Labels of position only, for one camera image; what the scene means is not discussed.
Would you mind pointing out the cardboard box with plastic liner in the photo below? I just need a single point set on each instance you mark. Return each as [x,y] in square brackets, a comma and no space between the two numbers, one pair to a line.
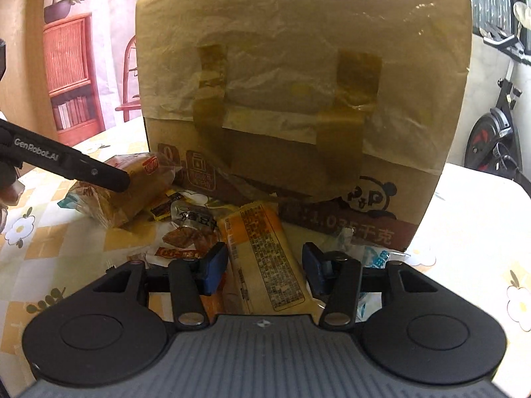
[290,49]

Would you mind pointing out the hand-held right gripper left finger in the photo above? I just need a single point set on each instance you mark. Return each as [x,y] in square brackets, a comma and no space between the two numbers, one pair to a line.
[213,265]

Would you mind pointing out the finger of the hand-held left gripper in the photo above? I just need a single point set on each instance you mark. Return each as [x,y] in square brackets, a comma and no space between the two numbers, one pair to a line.
[49,155]

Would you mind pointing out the white blue snack packet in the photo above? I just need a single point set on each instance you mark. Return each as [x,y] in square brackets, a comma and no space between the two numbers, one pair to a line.
[373,259]

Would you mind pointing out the clear packet of dark snack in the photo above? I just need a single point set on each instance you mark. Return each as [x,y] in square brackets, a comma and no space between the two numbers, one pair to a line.
[191,224]

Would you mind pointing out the floral checked tablecloth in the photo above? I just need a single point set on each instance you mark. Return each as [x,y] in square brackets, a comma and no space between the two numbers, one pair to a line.
[468,215]

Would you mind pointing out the clear bread packet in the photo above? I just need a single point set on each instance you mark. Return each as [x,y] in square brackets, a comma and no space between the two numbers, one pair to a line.
[116,209]

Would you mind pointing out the person's left hand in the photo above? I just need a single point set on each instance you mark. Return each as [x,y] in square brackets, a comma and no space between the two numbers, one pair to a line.
[10,195]

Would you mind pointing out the printed backdrop cloth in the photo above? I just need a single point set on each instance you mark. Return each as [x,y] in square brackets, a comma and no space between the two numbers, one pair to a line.
[83,29]

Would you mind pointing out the black exercise bike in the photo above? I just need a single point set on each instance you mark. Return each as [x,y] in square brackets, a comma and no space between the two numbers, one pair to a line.
[493,132]

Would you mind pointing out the small black yellow packet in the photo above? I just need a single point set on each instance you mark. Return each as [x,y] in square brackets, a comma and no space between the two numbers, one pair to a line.
[159,212]

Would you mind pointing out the small red orange packet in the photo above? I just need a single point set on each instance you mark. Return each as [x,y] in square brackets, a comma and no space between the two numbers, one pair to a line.
[166,253]

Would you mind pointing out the white object on pole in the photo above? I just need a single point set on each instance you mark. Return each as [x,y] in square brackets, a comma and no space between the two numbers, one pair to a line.
[523,11]

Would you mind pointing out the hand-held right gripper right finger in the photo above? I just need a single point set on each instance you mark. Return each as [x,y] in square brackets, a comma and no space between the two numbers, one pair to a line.
[311,269]

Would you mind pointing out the yellow labelled snack packet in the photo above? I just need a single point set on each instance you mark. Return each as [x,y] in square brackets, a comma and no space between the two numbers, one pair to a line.
[261,253]

